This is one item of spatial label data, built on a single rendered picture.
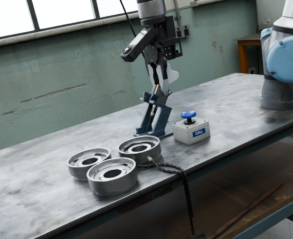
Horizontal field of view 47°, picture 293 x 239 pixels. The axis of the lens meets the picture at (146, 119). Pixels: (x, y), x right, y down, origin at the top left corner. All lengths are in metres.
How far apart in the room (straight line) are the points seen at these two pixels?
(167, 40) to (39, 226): 0.56
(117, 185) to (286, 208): 0.57
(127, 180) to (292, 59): 0.48
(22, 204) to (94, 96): 1.75
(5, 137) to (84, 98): 0.59
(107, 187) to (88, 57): 1.82
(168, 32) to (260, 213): 0.57
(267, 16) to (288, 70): 2.25
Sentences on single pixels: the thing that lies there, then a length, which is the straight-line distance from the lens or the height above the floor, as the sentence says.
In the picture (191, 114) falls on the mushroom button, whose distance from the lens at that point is 0.86.
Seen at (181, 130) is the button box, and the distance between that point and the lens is 0.86.
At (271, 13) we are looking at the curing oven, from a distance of 3.08.
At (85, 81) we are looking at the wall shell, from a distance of 2.43.
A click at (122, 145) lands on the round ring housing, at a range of 0.84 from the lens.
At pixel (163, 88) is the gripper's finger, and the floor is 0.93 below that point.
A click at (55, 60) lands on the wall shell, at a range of 2.37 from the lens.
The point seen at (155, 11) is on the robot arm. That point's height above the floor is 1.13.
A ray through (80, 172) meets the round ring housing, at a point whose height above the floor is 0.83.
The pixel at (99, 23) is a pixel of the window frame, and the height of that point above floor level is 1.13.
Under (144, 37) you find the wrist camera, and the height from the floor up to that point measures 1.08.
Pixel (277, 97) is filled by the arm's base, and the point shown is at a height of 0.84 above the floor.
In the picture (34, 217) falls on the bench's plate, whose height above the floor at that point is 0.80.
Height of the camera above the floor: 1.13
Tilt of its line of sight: 17 degrees down
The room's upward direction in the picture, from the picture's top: 11 degrees counter-clockwise
